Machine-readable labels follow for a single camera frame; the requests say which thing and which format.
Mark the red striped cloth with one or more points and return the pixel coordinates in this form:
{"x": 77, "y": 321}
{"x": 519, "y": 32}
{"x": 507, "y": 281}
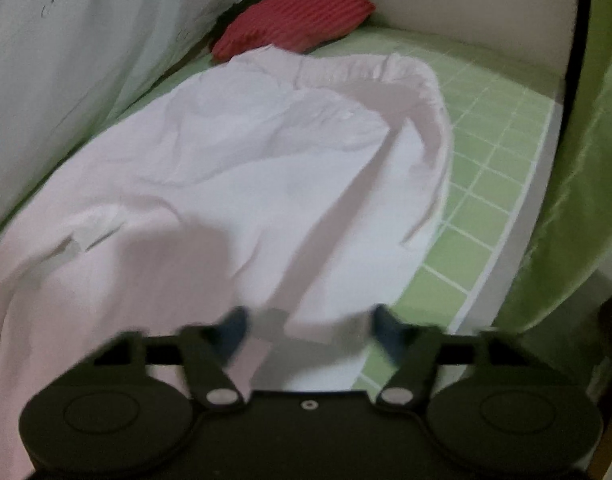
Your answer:
{"x": 291, "y": 19}

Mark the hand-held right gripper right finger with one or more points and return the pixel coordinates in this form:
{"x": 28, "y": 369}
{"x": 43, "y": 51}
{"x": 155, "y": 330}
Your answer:
{"x": 389, "y": 331}

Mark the white pants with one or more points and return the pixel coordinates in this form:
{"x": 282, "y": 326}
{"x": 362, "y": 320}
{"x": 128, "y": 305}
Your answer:
{"x": 225, "y": 185}

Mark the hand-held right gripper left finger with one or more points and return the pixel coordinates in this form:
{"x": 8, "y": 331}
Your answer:
{"x": 234, "y": 329}

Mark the green curtain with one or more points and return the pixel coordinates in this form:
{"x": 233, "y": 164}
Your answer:
{"x": 576, "y": 170}

